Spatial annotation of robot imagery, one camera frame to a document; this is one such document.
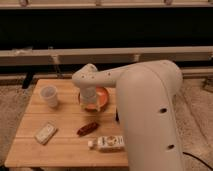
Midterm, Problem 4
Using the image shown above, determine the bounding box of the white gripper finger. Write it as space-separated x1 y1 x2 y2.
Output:
80 103 86 109
95 102 101 112

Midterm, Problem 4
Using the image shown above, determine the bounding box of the small black box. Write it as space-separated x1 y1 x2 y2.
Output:
115 109 119 122

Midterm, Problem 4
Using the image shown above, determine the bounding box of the translucent plastic cup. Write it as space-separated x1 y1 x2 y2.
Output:
39 85 58 108

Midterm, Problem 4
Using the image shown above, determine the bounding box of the brown snack bar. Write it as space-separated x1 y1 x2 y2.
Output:
77 122 99 136

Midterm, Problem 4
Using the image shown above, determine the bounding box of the orange ceramic bowl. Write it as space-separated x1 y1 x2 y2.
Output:
84 87 109 112

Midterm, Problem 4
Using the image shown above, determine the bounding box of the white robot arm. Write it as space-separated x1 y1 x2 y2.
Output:
72 60 185 171

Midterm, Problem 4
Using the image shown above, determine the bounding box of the wooden table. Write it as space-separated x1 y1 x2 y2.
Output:
5 79 128 167

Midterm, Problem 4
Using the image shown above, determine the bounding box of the white rectangular packet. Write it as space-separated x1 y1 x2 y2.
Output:
35 122 57 145

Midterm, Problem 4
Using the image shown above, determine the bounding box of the black cable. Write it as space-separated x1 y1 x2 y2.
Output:
182 151 213 171

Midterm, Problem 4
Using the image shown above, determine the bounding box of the clear plastic bottle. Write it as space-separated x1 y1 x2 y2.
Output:
88 135 125 152

